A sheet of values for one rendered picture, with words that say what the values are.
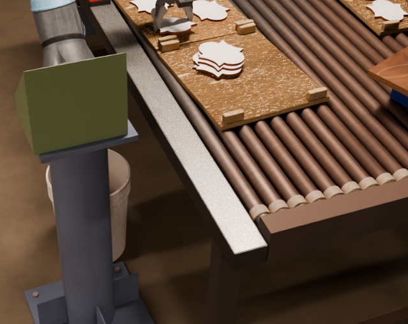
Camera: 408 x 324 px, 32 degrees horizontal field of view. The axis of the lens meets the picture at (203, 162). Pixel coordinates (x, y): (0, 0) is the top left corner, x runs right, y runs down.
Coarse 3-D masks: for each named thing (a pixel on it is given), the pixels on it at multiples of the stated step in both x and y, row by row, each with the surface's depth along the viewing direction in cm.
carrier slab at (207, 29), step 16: (128, 0) 239; (208, 0) 242; (224, 0) 243; (128, 16) 232; (144, 16) 232; (176, 16) 233; (240, 16) 235; (144, 32) 224; (192, 32) 225; (208, 32) 226; (224, 32) 226
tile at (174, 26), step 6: (168, 18) 230; (174, 18) 229; (186, 18) 228; (162, 24) 225; (168, 24) 224; (174, 24) 224; (180, 24) 223; (186, 24) 223; (192, 24) 223; (162, 30) 220; (168, 30) 220; (174, 30) 219; (180, 30) 219; (186, 30) 219
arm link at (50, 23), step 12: (36, 0) 186; (48, 0) 185; (60, 0) 186; (72, 0) 189; (36, 12) 187; (48, 12) 185; (60, 12) 186; (72, 12) 188; (36, 24) 189; (48, 24) 185; (60, 24) 185; (72, 24) 187; (48, 36) 186
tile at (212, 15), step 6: (198, 6) 237; (204, 6) 237; (210, 6) 237; (216, 6) 237; (222, 6) 238; (198, 12) 234; (204, 12) 234; (210, 12) 234; (216, 12) 234; (222, 12) 235; (204, 18) 231; (210, 18) 231; (216, 18) 231; (222, 18) 232
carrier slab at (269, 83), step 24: (192, 48) 218; (264, 48) 220; (192, 72) 208; (240, 72) 209; (264, 72) 210; (288, 72) 210; (192, 96) 200; (216, 96) 199; (240, 96) 200; (264, 96) 200; (288, 96) 201; (216, 120) 190; (240, 120) 191
